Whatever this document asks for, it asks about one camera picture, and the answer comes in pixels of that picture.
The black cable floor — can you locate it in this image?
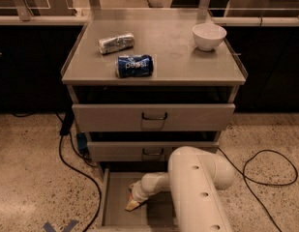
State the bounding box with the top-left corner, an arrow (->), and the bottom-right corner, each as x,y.
218,147 -> 299,232
55,112 -> 103,232

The dark background counter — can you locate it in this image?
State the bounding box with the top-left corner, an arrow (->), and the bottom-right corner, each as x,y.
0,7 -> 299,114

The black cable right floor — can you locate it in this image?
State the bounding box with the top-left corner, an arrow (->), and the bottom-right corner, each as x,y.
218,147 -> 299,232

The top drawer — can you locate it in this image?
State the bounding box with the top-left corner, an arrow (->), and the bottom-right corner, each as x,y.
73,104 -> 235,132

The black cable left floor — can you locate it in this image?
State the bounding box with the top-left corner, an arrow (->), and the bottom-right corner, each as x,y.
55,112 -> 103,232

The middle drawer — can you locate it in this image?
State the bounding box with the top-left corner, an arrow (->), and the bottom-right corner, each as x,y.
87,141 -> 219,162

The open bottom drawer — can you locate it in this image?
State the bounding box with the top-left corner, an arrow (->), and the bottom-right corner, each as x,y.
99,169 -> 180,232

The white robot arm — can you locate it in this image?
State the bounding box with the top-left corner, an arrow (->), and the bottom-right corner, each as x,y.
126,146 -> 234,232

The white ceramic bowl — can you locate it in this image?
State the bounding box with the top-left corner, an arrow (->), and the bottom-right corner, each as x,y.
192,23 -> 226,51

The blue pepsi can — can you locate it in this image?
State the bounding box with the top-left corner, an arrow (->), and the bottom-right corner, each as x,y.
116,55 -> 154,78

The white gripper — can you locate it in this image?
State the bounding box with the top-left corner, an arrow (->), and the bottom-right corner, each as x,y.
125,178 -> 152,212

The blue power adapter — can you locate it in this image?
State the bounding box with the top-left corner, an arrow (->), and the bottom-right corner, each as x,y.
76,132 -> 88,155

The grey drawer cabinet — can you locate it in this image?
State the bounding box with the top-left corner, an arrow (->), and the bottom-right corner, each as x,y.
60,8 -> 249,232

